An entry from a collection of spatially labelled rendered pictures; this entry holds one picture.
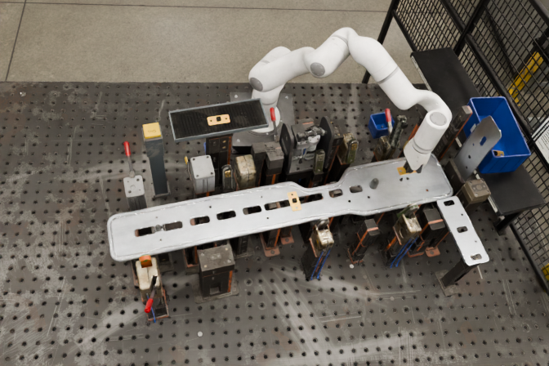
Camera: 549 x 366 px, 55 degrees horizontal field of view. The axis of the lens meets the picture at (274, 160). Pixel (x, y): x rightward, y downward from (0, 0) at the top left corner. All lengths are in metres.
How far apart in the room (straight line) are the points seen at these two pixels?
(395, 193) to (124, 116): 1.34
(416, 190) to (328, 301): 0.58
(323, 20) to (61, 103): 2.26
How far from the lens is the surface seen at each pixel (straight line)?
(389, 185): 2.21
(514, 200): 2.36
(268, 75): 2.16
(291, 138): 2.00
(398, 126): 2.17
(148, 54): 3.91
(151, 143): 2.05
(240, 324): 2.19
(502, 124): 2.50
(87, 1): 4.36
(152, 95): 2.74
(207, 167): 2.00
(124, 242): 2.00
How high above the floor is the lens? 2.81
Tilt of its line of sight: 57 degrees down
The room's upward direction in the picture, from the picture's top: 11 degrees clockwise
